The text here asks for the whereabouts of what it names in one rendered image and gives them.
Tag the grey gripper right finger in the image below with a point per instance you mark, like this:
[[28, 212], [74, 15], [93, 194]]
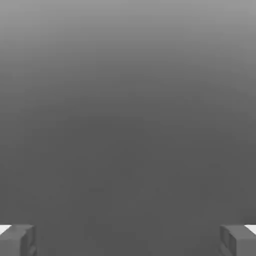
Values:
[[240, 242]]

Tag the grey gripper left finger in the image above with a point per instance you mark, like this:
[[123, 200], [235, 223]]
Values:
[[16, 242]]

